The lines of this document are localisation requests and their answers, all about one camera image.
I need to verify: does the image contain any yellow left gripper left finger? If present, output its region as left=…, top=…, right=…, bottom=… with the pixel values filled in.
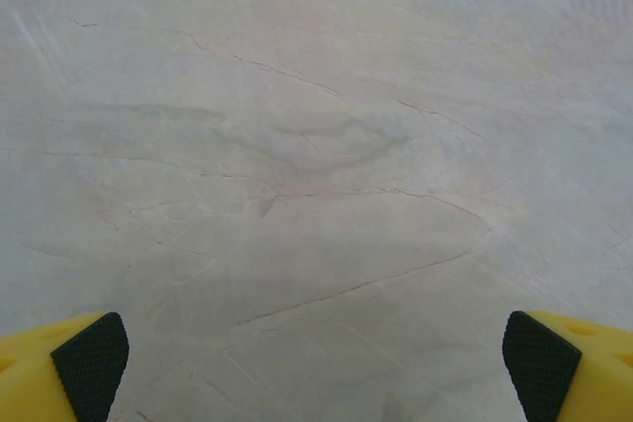
left=0, top=311, right=131, bottom=422

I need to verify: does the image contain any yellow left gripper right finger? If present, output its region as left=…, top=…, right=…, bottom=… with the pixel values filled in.
left=501, top=309, right=633, bottom=422

